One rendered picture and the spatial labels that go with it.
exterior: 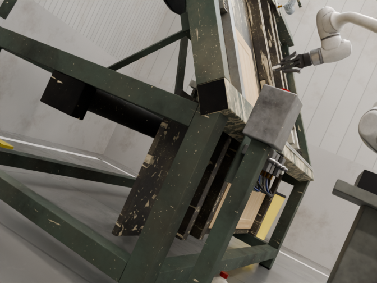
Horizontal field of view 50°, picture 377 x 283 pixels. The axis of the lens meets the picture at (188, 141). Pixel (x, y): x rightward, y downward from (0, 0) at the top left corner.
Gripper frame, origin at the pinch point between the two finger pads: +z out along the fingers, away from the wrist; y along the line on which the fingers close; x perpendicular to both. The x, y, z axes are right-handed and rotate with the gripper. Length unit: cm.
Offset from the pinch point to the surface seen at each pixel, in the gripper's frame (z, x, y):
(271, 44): 4.0, -29.3, 30.1
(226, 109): 4, 91, -50
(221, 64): 4, 91, -33
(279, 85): 3.7, -29.3, 0.9
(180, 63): 60, -6, 24
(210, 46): 7, 91, -25
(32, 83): 264, -83, 93
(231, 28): 5, 66, -6
